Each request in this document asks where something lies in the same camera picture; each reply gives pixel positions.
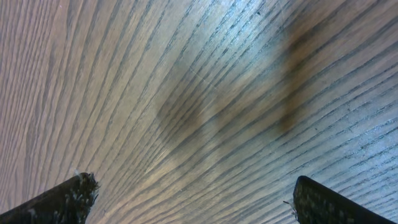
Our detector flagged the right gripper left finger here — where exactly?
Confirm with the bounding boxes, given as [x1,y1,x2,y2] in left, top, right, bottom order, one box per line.
[1,172,100,224]

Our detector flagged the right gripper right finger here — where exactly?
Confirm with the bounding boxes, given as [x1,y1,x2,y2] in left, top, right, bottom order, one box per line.
[293,175,394,224]

